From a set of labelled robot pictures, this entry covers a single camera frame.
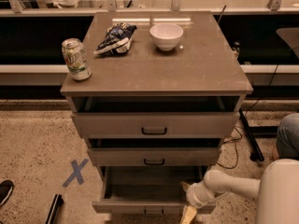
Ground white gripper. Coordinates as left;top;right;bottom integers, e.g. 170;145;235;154
180;181;215;224

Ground grey drawer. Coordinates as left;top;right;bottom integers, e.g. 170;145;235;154
93;166;207;217
72;112;239;138
87;147;220;166

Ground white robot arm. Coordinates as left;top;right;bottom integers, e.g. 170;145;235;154
180;159;299;224

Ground grey drawer cabinet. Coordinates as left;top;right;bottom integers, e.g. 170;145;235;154
60;11;254;185

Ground black stand leg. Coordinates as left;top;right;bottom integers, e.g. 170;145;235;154
239;110;264;161

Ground blue tape cross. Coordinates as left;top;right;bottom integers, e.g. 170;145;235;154
63;159;89;188

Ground blue jeans leg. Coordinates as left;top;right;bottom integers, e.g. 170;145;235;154
277;113;299;160

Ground black bar on floor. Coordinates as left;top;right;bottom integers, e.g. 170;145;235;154
45;194;64;224

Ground white bowl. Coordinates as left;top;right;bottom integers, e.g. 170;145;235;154
149;23;184;51

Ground blue chip bag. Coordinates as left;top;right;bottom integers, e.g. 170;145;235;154
93;22;137;55

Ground green white soda can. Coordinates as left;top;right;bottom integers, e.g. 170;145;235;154
62;38;92;81

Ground black shoe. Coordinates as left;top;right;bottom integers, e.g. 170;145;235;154
0;180;14;206

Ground metal railing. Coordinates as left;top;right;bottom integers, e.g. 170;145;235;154
0;0;299;17

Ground black floor cable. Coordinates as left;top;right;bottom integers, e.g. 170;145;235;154
216;100;260;170

